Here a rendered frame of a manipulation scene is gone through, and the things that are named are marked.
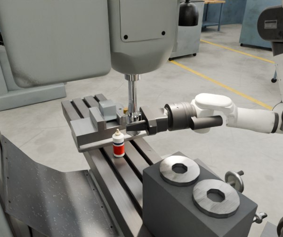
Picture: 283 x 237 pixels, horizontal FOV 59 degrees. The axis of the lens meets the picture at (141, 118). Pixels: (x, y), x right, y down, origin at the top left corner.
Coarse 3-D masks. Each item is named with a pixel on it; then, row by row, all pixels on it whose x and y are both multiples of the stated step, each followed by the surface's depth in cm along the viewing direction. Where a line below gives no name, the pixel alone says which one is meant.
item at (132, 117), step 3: (138, 111) 75; (126, 114) 73; (129, 114) 73; (135, 114) 73; (138, 114) 73; (126, 117) 73; (129, 117) 72; (132, 117) 72; (135, 117) 72; (138, 117) 73
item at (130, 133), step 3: (126, 120) 74; (129, 120) 73; (132, 120) 73; (135, 120) 73; (138, 120) 74; (126, 123) 75; (129, 123) 73; (126, 132) 76; (129, 132) 75; (132, 132) 75; (135, 132) 75; (138, 132) 76; (132, 135) 75
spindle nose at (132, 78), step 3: (126, 75) 67; (129, 75) 66; (132, 75) 66; (135, 75) 66; (138, 75) 67; (141, 75) 68; (126, 78) 67; (129, 78) 67; (132, 78) 66; (135, 78) 66; (138, 78) 67; (141, 78) 68
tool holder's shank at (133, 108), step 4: (128, 84) 69; (132, 84) 68; (136, 84) 69; (128, 88) 70; (132, 88) 69; (136, 88) 70; (132, 92) 69; (136, 92) 70; (132, 96) 70; (136, 96) 71; (132, 100) 71; (136, 100) 71; (132, 104) 71; (136, 104) 72; (128, 108) 73; (132, 108) 72; (136, 108) 72; (132, 112) 72; (136, 112) 73
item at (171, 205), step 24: (168, 168) 56; (192, 168) 56; (144, 192) 60; (168, 192) 51; (192, 192) 51; (216, 192) 51; (240, 192) 51; (144, 216) 64; (168, 216) 54; (192, 216) 47; (216, 216) 46; (240, 216) 46
